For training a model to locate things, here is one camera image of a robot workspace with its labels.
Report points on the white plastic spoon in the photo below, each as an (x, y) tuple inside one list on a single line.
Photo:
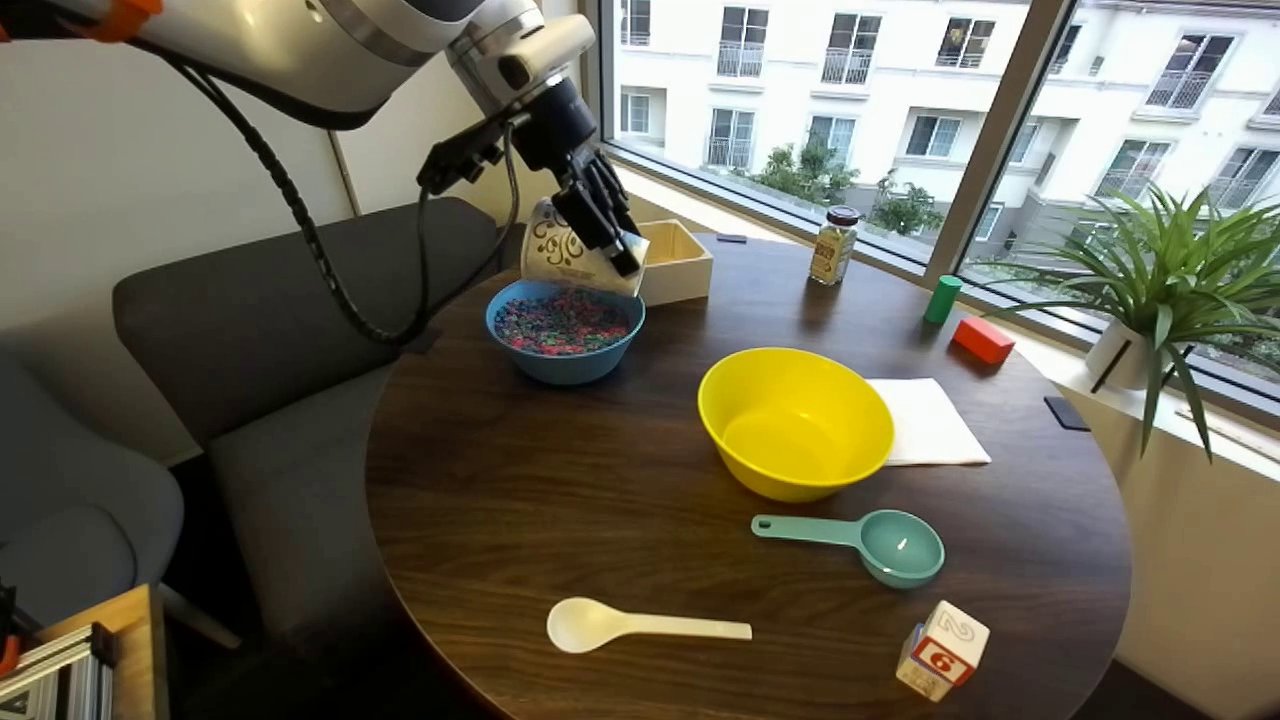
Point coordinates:
[(586, 624)]

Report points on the small white carton box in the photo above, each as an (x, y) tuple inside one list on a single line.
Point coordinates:
[(941, 649)]

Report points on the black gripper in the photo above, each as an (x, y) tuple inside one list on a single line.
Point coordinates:
[(563, 132)]

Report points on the green block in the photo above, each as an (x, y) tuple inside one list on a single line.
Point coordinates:
[(941, 300)]

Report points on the white wooden box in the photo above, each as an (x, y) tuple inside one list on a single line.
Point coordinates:
[(682, 265)]

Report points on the dark grey armchair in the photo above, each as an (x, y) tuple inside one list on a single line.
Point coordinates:
[(227, 321)]

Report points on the blue plastic bowl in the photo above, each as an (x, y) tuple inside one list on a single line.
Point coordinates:
[(563, 369)]

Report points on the yellow plastic bowl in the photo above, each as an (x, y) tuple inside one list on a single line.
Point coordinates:
[(802, 454)]

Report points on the glass jar with black lid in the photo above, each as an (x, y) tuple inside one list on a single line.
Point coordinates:
[(828, 254)]

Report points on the white patterned paper coffee cup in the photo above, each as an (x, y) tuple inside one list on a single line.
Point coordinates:
[(551, 254)]

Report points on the white paper napkin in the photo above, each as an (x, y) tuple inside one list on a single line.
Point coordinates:
[(941, 425)]

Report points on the colourful cereal in blue bowl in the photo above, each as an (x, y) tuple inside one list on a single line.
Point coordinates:
[(566, 324)]

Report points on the teal measuring scoop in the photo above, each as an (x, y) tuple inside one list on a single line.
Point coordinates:
[(900, 550)]

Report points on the window frame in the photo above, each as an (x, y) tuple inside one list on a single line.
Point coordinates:
[(996, 132)]

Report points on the green potted plant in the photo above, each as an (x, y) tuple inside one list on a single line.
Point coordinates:
[(1175, 265)]

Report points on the aluminium and wood robot stand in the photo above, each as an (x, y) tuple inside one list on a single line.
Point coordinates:
[(120, 643)]

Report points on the red block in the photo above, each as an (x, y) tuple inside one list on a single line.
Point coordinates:
[(980, 347)]

